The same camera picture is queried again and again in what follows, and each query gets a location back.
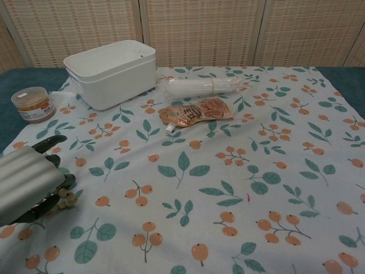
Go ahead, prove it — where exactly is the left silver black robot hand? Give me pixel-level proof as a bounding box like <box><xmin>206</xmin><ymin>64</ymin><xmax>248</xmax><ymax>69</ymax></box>
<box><xmin>0</xmin><ymin>135</ymin><xmax>76</xmax><ymax>228</ymax></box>

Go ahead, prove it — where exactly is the wooden bead bracelet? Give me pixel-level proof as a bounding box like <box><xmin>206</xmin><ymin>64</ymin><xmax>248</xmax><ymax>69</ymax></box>
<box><xmin>48</xmin><ymin>187</ymin><xmax>80</xmax><ymax>216</ymax></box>

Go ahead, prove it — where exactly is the clear jar with orange contents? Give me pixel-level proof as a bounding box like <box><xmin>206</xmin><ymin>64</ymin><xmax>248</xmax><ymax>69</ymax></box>
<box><xmin>10</xmin><ymin>87</ymin><xmax>57</xmax><ymax>125</ymax></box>

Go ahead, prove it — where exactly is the white plastic storage box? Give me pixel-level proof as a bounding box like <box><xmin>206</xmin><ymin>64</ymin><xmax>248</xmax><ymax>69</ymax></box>
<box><xmin>63</xmin><ymin>39</ymin><xmax>157</xmax><ymax>111</ymax></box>

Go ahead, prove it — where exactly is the woven bamboo screen panel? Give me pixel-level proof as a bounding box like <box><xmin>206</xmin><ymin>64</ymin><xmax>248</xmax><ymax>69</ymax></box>
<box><xmin>141</xmin><ymin>0</ymin><xmax>268</xmax><ymax>69</ymax></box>
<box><xmin>261</xmin><ymin>0</ymin><xmax>365</xmax><ymax>69</ymax></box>
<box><xmin>346</xmin><ymin>28</ymin><xmax>365</xmax><ymax>68</ymax></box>
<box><xmin>0</xmin><ymin>0</ymin><xmax>147</xmax><ymax>70</ymax></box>
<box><xmin>0</xmin><ymin>17</ymin><xmax>31</xmax><ymax>72</ymax></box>

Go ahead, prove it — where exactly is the floral leaf print tablecloth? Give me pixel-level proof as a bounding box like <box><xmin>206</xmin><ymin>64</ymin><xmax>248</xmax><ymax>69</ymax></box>
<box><xmin>0</xmin><ymin>65</ymin><xmax>365</xmax><ymax>274</ymax></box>

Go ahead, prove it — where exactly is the orange spout pouch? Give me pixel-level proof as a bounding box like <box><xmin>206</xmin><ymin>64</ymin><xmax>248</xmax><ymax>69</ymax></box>
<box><xmin>158</xmin><ymin>96</ymin><xmax>234</xmax><ymax>134</ymax></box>

